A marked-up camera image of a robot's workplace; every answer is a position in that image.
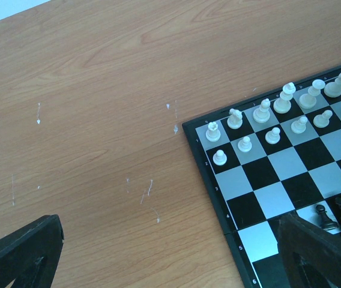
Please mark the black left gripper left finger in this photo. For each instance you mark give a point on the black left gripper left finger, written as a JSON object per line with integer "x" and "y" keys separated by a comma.
{"x": 29, "y": 256}

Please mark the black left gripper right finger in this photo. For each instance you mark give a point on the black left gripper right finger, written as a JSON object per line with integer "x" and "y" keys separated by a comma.
{"x": 309, "y": 254}

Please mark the black pawn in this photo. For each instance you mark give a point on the black pawn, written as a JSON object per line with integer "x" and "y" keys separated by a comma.
{"x": 326, "y": 222}

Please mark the black and white chessboard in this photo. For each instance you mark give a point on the black and white chessboard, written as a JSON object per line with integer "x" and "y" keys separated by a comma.
{"x": 253, "y": 190}

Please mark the white pawn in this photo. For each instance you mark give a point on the white pawn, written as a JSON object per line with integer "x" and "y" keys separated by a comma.
{"x": 322, "y": 120}
{"x": 245, "y": 145}
{"x": 273, "y": 136}
{"x": 299, "y": 126}
{"x": 219, "y": 158}

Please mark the white bishop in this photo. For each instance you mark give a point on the white bishop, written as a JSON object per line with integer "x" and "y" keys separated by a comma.
{"x": 262, "y": 113}
{"x": 333, "y": 89}

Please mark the white king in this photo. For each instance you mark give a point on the white king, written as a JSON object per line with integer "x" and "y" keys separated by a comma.
{"x": 283, "y": 103}

